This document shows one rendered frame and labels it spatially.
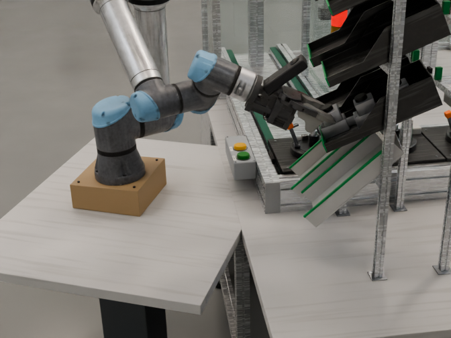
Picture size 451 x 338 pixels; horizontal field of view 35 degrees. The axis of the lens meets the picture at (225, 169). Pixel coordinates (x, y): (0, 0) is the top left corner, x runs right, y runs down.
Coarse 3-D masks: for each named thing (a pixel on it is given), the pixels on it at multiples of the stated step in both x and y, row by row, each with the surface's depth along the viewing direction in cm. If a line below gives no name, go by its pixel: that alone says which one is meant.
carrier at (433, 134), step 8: (424, 128) 232; (432, 128) 232; (440, 128) 232; (448, 128) 232; (424, 136) 228; (432, 136) 226; (440, 136) 226; (448, 136) 221; (432, 144) 222; (440, 144) 221; (448, 144) 220; (440, 152) 216; (448, 152) 215; (448, 160) 212
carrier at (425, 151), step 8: (416, 128) 228; (400, 136) 222; (416, 136) 227; (416, 144) 217; (424, 144) 221; (416, 152) 216; (424, 152) 215; (432, 152) 215; (408, 160) 211; (416, 160) 210; (424, 160) 211; (432, 160) 211; (440, 160) 211
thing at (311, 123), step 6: (312, 108) 166; (300, 114) 167; (306, 114) 167; (318, 114) 165; (324, 114) 166; (306, 120) 167; (312, 120) 167; (318, 120) 167; (324, 120) 166; (330, 120) 167; (306, 126) 168; (312, 126) 168; (318, 126) 168
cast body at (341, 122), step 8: (328, 104) 170; (336, 104) 170; (328, 112) 168; (336, 112) 167; (336, 120) 168; (344, 120) 168; (352, 120) 170; (328, 128) 169; (336, 128) 169; (344, 128) 169; (328, 136) 170
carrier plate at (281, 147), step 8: (320, 136) 228; (272, 144) 224; (280, 144) 223; (288, 144) 223; (272, 152) 220; (280, 152) 218; (288, 152) 218; (280, 160) 213; (288, 160) 213; (280, 168) 210; (288, 168) 208
